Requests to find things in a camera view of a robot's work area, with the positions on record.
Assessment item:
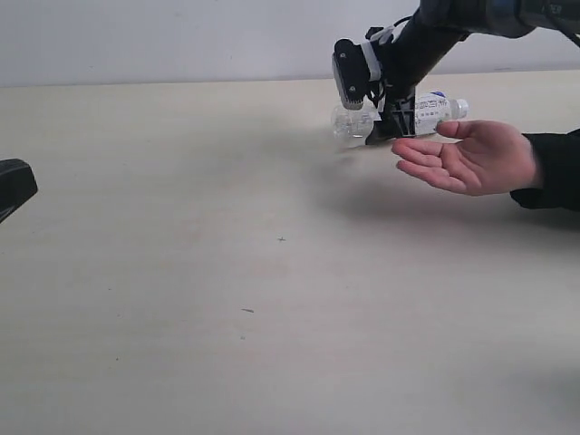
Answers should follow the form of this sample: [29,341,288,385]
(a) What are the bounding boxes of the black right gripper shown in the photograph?
[365,26,421,146]

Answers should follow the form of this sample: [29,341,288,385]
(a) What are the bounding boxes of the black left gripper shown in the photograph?
[0,159,38,222]

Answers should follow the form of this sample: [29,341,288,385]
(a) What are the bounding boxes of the clear blue label tea bottle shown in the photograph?
[331,92,469,146]

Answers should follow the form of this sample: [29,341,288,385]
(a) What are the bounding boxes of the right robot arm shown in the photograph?
[363,1,579,145]

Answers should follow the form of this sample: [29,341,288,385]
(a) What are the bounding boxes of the person's open hand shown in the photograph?
[391,121,543,197]

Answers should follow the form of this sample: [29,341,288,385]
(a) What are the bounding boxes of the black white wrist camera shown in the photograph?
[332,39,386,111]

